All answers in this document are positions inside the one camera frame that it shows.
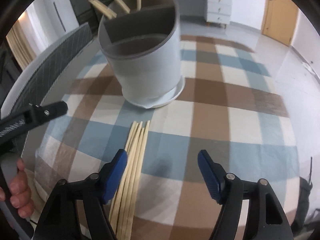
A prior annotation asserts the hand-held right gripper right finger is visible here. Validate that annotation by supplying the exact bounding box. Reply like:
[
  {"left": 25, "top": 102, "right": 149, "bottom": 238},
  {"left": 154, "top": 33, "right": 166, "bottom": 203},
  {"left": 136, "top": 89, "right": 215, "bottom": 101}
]
[{"left": 197, "top": 149, "right": 294, "bottom": 240}]

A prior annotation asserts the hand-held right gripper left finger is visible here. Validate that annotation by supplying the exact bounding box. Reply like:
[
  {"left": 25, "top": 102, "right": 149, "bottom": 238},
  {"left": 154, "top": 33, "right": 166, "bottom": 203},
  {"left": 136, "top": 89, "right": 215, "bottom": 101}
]
[{"left": 32, "top": 149, "right": 128, "bottom": 240}]

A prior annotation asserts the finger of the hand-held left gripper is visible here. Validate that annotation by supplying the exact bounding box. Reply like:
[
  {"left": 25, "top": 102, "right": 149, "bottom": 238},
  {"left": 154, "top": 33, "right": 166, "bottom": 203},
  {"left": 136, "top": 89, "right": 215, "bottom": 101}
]
[{"left": 0, "top": 101, "right": 68, "bottom": 150}]

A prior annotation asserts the bundle of wooden chopsticks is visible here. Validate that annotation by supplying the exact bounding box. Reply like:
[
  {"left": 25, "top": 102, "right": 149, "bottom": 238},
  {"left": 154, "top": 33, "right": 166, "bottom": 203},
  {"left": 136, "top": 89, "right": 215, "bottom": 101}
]
[{"left": 109, "top": 120, "right": 151, "bottom": 240}]

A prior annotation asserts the white utensil holder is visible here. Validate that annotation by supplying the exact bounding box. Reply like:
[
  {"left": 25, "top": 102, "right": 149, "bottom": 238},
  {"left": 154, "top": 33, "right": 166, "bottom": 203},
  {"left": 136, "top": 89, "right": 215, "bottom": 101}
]
[{"left": 98, "top": 0, "right": 186, "bottom": 109}]

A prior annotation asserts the person's left hand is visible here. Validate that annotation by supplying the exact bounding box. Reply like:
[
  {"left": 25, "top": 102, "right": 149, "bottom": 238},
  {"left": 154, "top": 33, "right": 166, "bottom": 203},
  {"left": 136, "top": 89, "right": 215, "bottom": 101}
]
[{"left": 10, "top": 159, "right": 34, "bottom": 218}]

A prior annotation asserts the grey quilted mattress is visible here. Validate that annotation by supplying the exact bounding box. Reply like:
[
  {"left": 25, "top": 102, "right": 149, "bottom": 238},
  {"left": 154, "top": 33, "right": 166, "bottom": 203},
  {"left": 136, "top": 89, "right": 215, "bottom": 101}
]
[{"left": 4, "top": 22, "right": 93, "bottom": 120}]

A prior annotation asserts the beige curtain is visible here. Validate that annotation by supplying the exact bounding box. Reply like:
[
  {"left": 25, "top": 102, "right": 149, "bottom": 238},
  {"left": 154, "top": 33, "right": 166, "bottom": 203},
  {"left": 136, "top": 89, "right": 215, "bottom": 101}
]
[{"left": 6, "top": 20, "right": 35, "bottom": 69}]

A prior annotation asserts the checked tablecloth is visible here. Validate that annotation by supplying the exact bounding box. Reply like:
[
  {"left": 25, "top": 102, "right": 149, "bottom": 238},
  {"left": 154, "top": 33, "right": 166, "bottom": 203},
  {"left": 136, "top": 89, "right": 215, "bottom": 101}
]
[{"left": 25, "top": 35, "right": 300, "bottom": 240}]

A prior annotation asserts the black bag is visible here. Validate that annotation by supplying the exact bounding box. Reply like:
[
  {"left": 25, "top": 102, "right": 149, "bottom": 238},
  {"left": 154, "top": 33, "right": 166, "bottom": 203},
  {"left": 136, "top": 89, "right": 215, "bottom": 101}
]
[{"left": 292, "top": 156, "right": 314, "bottom": 230}]

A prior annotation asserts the white wardrobe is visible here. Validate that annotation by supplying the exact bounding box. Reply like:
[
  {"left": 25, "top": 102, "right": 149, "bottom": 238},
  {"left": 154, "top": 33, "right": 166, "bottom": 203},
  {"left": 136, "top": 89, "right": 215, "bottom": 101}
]
[{"left": 25, "top": 0, "right": 75, "bottom": 32}]

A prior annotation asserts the dark glass cabinet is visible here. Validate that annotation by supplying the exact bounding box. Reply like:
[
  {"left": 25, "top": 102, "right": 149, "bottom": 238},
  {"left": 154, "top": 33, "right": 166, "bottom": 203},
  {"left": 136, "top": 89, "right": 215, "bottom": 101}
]
[{"left": 64, "top": 0, "right": 100, "bottom": 28}]

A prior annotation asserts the white scrap on floor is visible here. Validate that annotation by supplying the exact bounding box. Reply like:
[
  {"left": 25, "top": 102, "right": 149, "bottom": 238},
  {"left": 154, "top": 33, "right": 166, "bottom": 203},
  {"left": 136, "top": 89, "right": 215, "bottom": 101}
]
[{"left": 304, "top": 61, "right": 317, "bottom": 73}]

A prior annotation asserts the white dressing table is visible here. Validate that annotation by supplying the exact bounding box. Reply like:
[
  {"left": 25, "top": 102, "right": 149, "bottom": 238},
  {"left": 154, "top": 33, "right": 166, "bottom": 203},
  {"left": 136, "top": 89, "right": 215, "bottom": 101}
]
[{"left": 160, "top": 0, "right": 233, "bottom": 29}]

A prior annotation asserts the wooden door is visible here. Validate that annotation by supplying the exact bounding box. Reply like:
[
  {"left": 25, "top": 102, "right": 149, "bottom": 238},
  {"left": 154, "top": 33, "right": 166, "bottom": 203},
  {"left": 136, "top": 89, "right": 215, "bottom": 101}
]
[{"left": 261, "top": 0, "right": 299, "bottom": 47}]

